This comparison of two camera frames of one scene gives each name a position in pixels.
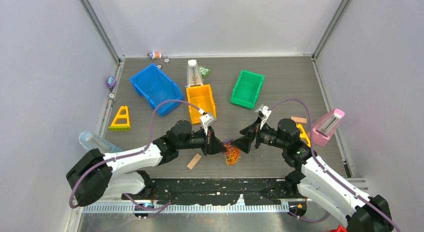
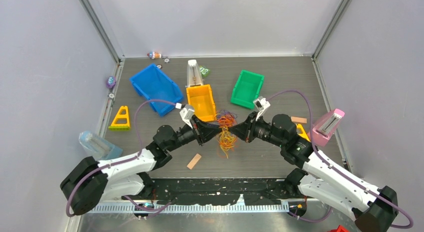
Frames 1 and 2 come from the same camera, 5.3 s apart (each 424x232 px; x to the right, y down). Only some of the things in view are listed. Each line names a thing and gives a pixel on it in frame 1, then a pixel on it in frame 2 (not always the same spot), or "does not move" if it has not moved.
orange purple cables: x=232 y=153 -> x=225 y=119
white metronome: x=194 y=75 does not move
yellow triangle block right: x=304 y=134 does not move
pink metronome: x=324 y=128 does not move
